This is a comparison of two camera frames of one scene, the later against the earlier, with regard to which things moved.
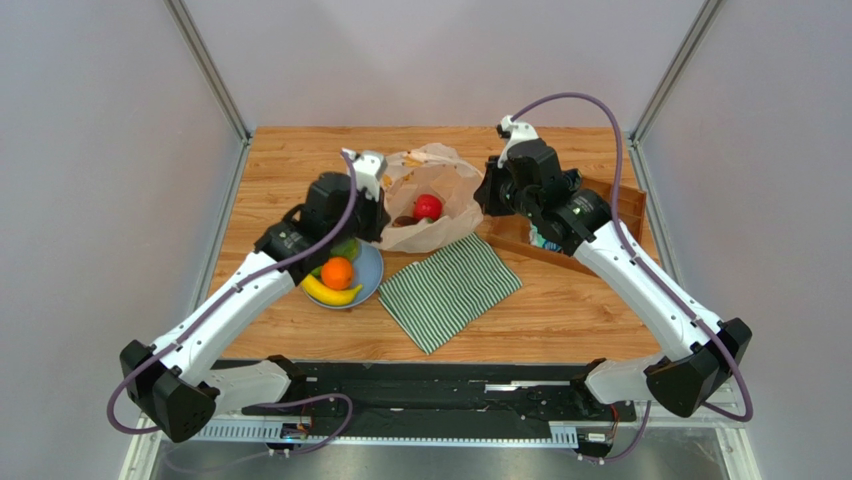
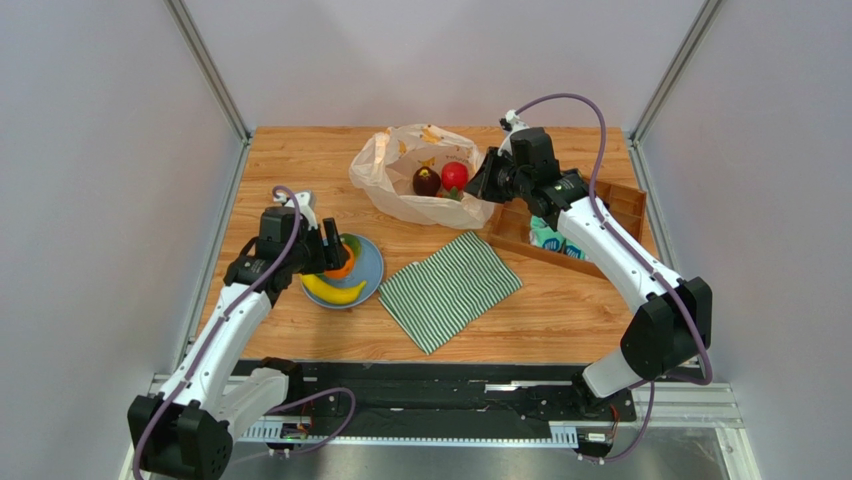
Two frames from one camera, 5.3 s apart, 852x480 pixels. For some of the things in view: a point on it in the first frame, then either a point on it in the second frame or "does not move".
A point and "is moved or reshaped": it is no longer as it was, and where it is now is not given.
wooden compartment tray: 515,233 does not move
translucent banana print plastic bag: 436,170 is moved or reshaped
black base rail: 551,391 does not move
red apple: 427,206 to 454,174
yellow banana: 327,295 does not move
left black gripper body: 366,216 to 315,257
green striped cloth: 439,294 does not move
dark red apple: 404,221 to 426,182
